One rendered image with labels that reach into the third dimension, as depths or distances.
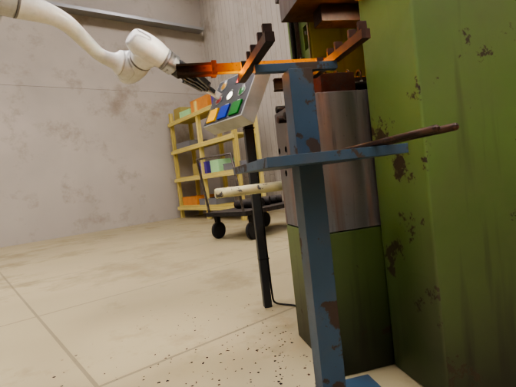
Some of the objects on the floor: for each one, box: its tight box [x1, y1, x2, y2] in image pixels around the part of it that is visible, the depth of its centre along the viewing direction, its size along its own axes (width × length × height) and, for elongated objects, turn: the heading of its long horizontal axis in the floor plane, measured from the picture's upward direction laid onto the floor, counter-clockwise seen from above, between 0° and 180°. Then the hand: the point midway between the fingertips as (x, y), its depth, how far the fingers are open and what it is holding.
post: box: [243, 124, 273, 309], centre depth 201 cm, size 4×4×108 cm
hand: (213, 92), depth 177 cm, fingers closed
